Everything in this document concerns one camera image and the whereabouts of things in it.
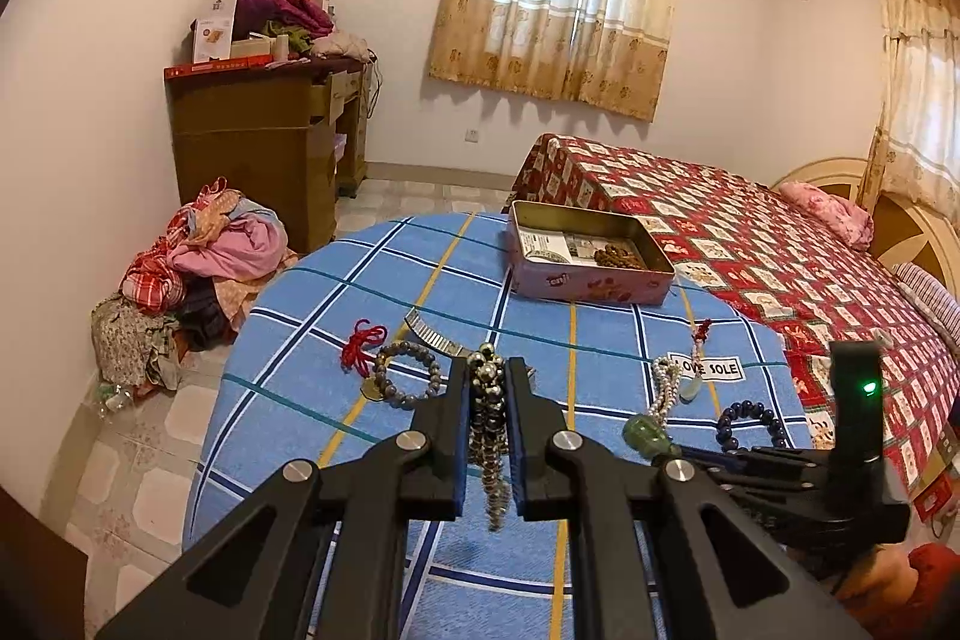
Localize dark brown furniture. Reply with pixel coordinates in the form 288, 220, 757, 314
0, 486, 89, 640

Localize pile of clothes on desk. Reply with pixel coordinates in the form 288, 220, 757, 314
232, 0, 370, 62

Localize cream wooden headboard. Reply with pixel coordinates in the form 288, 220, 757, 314
772, 158, 960, 289

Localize brown bead bracelet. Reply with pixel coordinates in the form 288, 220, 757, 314
592, 244, 647, 271

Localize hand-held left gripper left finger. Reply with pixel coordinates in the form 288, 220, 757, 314
94, 355, 473, 640

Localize printed paper sheet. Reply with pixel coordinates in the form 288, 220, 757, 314
521, 227, 601, 266

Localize silver metal watch band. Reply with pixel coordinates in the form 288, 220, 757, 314
403, 308, 537, 378

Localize white pearl bead necklace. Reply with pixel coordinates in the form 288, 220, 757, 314
649, 319, 713, 438

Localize striped pillow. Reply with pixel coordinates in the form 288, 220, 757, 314
892, 261, 960, 348

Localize metallic bead necklace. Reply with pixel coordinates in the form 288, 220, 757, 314
465, 344, 518, 532

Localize red patterned bed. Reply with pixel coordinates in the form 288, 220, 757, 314
512, 132, 960, 513

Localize hanging cables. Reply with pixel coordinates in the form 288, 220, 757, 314
364, 49, 385, 110

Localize dark blue bead bracelet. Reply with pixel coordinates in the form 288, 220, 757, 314
716, 400, 790, 453

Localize red knotted cord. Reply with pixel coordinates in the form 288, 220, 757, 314
341, 319, 387, 401

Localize grey bead bracelet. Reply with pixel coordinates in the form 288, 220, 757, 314
373, 340, 443, 411

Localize upright white box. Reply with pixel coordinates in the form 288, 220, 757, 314
191, 0, 239, 64

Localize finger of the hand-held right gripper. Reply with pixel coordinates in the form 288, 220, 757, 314
679, 442, 833, 506

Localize pink metal tin box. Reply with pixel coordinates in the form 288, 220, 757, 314
506, 199, 677, 305

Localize pink pillow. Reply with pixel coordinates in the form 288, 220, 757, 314
780, 181, 875, 249

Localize narrow beige curtain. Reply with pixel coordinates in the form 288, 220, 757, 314
862, 0, 960, 229

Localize pile of clothes on floor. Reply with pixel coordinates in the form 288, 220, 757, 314
91, 176, 301, 390

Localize flat red box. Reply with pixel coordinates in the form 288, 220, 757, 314
165, 53, 275, 80

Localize large brown cardboard box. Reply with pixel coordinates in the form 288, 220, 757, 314
169, 74, 350, 256

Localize clear plastic bottles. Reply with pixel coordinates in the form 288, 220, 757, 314
94, 381, 143, 420

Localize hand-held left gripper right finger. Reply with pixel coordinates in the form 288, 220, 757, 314
504, 356, 875, 640

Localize person's right forearm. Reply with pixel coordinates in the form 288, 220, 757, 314
832, 541, 957, 640

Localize blue plaid cloth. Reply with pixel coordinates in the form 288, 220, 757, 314
182, 211, 818, 640

